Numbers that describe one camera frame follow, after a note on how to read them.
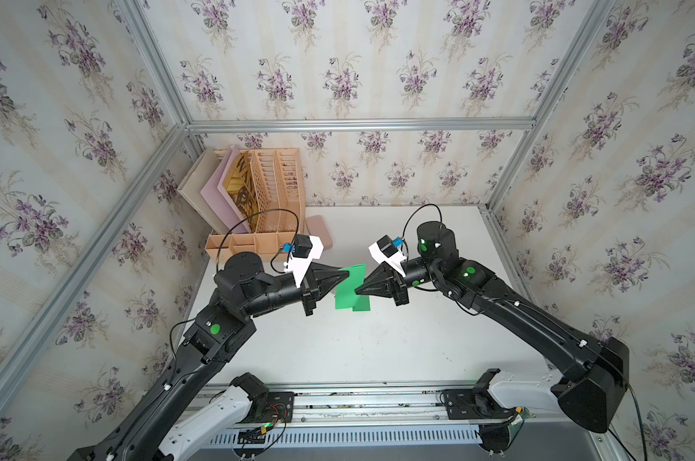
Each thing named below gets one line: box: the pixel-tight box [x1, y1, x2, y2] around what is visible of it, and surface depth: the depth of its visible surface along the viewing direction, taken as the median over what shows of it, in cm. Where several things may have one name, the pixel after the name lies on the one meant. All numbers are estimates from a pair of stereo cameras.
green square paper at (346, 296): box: [335, 263, 367, 311], surface depth 57 cm
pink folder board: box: [200, 145, 252, 234], surface depth 90 cm
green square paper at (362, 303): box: [352, 294, 371, 313], surface depth 95 cm
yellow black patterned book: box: [226, 149, 261, 233], surface depth 103 cm
